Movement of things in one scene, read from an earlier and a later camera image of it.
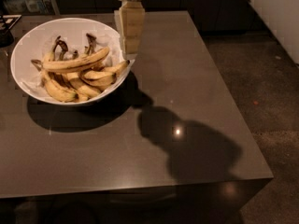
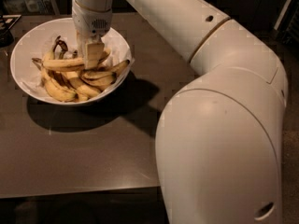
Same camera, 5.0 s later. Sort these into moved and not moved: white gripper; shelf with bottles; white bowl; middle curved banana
Moved: white gripper
Not moved: white bowl; shelf with bottles; middle curved banana
